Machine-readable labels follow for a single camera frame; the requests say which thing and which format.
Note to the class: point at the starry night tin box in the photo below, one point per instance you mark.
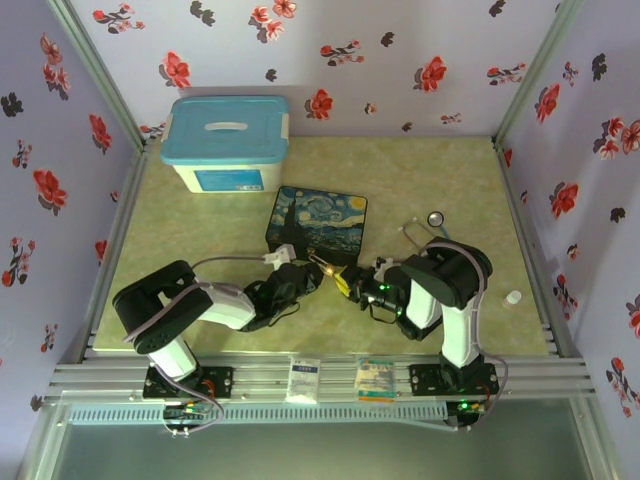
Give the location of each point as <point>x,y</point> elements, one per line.
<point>320,220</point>

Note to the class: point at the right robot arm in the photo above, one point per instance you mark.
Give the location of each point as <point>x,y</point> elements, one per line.
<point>457,330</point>

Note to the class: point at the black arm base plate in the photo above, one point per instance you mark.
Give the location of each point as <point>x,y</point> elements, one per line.
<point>220,382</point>
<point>425,377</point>

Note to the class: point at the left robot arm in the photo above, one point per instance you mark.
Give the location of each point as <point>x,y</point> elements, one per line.
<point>225,307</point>

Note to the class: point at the small white bottle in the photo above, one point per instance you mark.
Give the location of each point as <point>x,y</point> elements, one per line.
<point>512,298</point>

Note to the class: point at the aluminium frame post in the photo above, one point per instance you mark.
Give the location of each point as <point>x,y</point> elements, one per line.
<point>592,440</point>
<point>534,70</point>
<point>42,440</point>
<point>103,75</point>

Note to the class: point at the wide aluminium frame rail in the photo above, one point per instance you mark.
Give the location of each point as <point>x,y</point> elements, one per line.
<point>260,375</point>

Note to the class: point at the small circuit board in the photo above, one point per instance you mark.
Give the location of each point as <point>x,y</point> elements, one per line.
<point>187,414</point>
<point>465,407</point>

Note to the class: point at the printed card packet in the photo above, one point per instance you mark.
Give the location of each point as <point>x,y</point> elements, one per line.
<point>375,380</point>

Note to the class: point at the blue lidded storage box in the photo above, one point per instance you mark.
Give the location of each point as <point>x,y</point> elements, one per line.
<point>225,135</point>

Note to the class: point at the stethoscope with blue tube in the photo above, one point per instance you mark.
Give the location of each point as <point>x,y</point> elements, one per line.
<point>436,219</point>

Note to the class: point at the white packet blue label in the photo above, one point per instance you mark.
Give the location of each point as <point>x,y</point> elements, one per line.
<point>303,380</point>

